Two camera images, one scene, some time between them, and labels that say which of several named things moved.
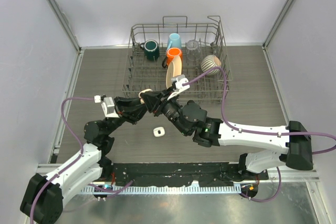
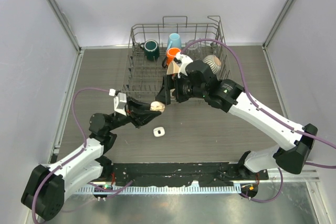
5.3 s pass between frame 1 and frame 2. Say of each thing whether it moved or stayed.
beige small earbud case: moved
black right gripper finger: moved
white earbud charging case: stayed
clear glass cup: stayed
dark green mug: stayed
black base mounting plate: stayed
